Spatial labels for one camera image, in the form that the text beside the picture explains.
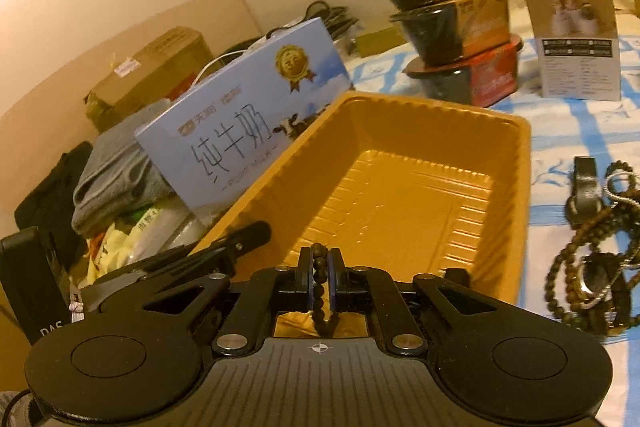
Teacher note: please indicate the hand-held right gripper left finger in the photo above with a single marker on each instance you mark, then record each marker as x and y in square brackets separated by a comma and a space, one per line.
[306, 279]

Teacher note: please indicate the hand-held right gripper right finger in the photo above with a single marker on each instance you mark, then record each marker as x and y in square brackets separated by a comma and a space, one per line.
[339, 279]

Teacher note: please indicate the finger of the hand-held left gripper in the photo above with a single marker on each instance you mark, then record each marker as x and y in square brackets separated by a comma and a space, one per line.
[255, 234]

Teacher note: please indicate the yellow plastic tray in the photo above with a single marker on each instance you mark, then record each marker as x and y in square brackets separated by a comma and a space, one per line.
[400, 167]

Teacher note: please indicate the black hair clip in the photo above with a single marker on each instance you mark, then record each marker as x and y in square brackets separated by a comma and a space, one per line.
[620, 302]

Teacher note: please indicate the black cloth bag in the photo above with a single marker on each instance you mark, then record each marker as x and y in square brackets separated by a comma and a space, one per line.
[50, 197]

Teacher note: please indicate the cow print milk carton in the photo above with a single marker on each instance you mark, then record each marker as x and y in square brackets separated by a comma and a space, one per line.
[225, 132]

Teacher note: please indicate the white plastic bag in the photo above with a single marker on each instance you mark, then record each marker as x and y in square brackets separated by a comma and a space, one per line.
[145, 237]

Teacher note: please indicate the grey folded cloth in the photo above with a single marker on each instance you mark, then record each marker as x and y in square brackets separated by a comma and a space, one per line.
[115, 167]

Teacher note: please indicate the labelled cardboard box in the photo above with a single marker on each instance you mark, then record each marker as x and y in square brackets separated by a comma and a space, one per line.
[145, 72]

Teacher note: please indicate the beige board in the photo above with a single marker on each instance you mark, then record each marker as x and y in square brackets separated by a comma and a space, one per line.
[225, 22]

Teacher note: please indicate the red label rice bowl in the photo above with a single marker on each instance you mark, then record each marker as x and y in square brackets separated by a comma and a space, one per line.
[480, 77]

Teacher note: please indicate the orange label rice bowl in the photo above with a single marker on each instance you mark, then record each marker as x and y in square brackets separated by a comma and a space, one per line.
[450, 27]

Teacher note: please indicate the small white product box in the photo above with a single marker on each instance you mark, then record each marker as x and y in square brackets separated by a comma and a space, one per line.
[575, 32]

